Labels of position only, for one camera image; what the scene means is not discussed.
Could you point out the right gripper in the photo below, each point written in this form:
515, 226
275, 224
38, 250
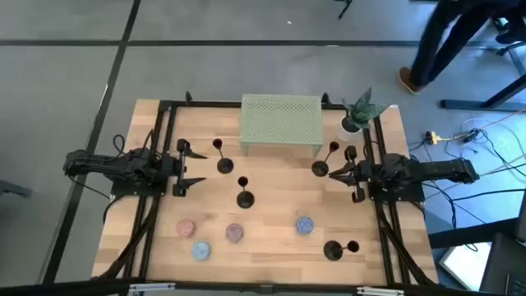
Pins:
359, 172

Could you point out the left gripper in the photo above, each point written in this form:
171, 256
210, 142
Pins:
181, 168

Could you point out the black candle stick holder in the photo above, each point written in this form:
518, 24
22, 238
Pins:
319, 169
225, 165
245, 200
333, 250

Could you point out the pink round tin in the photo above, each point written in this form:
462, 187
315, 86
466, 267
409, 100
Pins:
186, 228

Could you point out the purple round tin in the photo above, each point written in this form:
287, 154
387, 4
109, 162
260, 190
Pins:
234, 232

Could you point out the light blue round tin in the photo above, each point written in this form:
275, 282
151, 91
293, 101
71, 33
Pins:
201, 251

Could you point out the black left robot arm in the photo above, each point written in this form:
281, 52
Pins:
123, 166

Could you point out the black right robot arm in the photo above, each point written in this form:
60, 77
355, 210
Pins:
435, 170

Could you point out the snake plant in white pot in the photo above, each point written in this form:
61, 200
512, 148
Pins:
361, 111

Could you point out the green perforated metal shelf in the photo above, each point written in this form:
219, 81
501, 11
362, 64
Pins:
279, 119

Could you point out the yellow power strip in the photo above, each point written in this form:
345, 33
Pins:
431, 137

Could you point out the black desk foot bar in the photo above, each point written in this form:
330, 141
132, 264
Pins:
472, 234

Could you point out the black desk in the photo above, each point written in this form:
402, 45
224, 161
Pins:
472, 104

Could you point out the white flat board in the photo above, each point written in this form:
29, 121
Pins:
464, 265

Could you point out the person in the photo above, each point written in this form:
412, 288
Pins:
435, 41
511, 37

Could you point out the black tripod leg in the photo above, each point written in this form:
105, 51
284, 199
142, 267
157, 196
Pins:
345, 9

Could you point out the grey chair leg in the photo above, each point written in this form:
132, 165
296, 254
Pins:
14, 190

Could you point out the black cabinet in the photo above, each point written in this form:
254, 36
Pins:
503, 263

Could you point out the black office chair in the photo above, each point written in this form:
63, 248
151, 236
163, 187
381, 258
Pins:
511, 48

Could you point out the silver aluminium bracket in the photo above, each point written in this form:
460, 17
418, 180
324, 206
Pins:
380, 291
152, 288

